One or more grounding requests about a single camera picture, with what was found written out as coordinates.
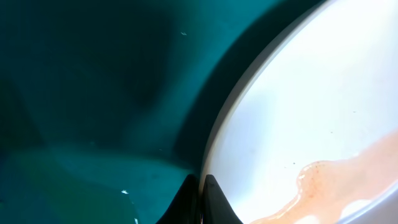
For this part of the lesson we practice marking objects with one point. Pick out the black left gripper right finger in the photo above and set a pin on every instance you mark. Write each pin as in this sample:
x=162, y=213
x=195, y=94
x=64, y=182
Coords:
x=215, y=206

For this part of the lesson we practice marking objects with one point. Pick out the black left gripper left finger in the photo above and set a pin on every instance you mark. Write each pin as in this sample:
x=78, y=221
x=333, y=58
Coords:
x=183, y=208

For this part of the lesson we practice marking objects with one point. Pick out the white plate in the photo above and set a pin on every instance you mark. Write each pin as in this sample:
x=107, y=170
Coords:
x=325, y=89

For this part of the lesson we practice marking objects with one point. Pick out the teal plastic tray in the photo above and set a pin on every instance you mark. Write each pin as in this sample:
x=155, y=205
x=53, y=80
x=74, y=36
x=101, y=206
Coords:
x=107, y=105

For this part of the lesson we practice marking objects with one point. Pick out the red stain on top plate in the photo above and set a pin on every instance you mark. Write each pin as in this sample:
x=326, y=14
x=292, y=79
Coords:
x=327, y=188

